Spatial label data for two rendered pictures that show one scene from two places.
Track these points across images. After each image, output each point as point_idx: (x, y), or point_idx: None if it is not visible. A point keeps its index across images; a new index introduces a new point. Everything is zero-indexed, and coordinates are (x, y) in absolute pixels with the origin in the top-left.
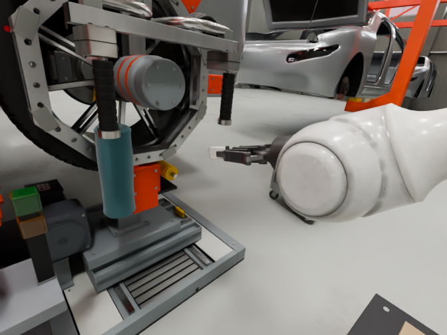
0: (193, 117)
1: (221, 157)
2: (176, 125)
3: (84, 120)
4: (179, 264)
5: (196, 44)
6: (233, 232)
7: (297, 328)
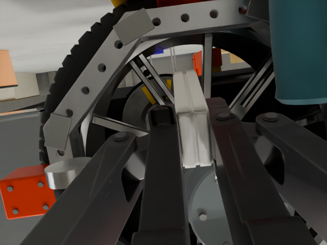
0: (80, 114)
1: (229, 109)
2: (106, 87)
3: (267, 79)
4: None
5: None
6: None
7: None
